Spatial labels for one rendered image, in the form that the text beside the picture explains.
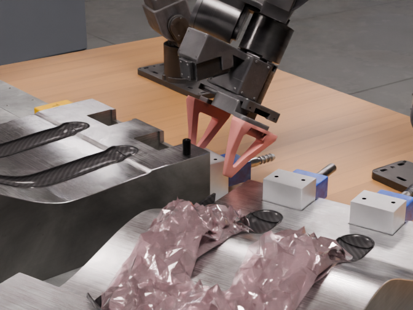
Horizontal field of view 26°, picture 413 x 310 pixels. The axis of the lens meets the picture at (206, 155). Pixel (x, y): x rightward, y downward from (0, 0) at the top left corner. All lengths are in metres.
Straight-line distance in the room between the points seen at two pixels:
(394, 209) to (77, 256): 0.35
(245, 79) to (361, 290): 0.41
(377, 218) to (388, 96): 3.19
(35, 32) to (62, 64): 1.44
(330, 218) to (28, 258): 0.33
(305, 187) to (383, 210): 0.10
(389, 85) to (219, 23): 3.20
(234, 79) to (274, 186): 0.17
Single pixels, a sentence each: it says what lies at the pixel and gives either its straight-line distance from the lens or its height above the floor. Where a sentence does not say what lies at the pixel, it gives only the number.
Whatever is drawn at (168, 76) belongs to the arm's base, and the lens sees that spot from 1.60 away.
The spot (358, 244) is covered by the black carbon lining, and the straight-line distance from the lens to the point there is 0.95.
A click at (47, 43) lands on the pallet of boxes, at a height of 0.46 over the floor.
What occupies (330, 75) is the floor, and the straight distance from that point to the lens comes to 4.40.
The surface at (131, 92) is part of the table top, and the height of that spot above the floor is 0.80.
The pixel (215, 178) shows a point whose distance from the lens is 1.14.
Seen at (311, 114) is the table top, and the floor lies 0.80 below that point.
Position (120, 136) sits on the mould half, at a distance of 1.12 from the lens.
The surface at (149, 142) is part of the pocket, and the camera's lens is 1.13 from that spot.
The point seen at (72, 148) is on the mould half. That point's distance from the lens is 1.10.
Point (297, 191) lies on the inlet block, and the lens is 1.00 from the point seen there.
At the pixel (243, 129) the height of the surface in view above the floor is 0.91.
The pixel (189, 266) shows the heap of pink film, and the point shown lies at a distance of 0.81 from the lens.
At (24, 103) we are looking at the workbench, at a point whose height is 0.80.
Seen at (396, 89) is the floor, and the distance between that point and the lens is 4.25.
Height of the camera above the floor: 1.29
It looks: 22 degrees down
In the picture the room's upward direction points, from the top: straight up
